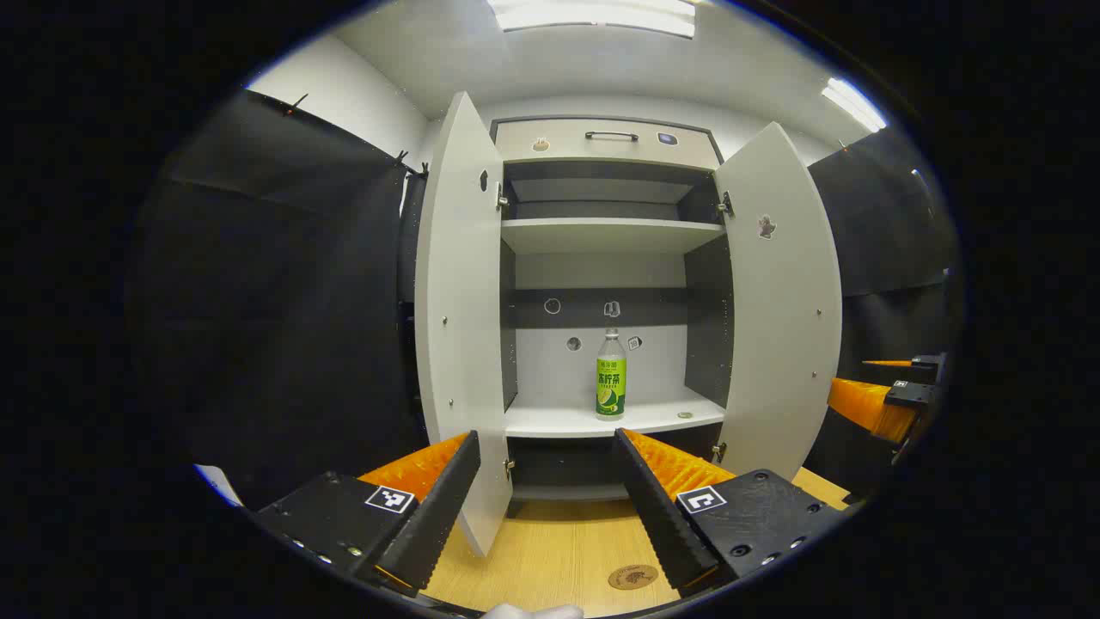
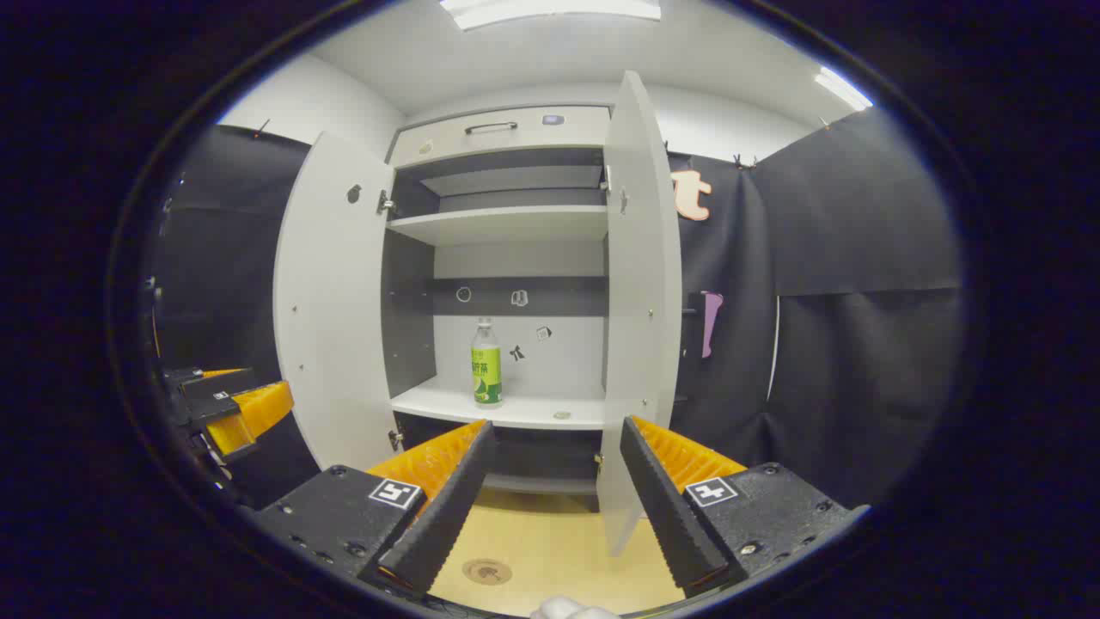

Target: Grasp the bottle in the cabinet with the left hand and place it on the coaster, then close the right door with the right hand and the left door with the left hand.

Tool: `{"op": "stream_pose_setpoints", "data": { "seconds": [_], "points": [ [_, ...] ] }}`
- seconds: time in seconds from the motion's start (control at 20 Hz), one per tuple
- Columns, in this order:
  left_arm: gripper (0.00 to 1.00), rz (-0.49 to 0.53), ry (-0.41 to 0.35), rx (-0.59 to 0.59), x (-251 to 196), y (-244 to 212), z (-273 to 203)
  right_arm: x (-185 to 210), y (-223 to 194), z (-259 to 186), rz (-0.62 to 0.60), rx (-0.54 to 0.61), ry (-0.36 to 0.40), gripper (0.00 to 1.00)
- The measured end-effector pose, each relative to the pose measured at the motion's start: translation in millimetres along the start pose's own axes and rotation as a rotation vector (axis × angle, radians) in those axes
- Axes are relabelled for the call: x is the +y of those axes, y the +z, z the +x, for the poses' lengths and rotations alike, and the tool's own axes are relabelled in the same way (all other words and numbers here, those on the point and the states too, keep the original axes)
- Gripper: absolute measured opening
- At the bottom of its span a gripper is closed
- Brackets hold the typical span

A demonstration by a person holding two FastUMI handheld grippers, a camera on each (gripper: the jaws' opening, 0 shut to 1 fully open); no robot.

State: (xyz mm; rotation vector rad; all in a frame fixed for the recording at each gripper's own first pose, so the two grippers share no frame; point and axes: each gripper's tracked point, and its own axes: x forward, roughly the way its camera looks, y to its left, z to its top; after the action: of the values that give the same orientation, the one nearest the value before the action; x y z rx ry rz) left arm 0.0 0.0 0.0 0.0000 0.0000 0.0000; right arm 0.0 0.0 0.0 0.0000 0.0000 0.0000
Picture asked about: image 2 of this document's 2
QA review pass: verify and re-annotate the grey cabinet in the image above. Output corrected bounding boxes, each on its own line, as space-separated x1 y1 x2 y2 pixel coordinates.
381 105 615 517

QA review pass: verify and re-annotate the green label bottle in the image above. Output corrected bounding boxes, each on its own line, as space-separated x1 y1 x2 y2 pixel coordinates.
470 317 504 408

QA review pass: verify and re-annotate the large ceiling light panel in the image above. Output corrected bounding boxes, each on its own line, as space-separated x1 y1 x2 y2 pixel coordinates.
440 0 663 32

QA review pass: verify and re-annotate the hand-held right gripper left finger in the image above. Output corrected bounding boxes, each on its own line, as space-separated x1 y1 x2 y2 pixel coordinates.
249 420 498 598

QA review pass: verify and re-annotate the small ceiling light panel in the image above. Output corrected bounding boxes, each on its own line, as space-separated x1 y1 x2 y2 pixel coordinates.
814 66 874 113

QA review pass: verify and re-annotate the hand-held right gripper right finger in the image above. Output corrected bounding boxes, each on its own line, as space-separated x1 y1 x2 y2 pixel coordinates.
619 416 871 601

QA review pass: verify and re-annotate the grey cabinet door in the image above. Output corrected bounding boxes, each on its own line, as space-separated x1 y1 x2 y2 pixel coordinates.
596 70 684 558
273 131 405 472

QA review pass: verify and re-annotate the grey cabinet drawer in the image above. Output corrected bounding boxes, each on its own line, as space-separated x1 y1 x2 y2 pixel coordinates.
388 106 612 167

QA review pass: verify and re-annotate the black backdrop cloth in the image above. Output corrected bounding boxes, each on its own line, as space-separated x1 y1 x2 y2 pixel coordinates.
146 107 963 512

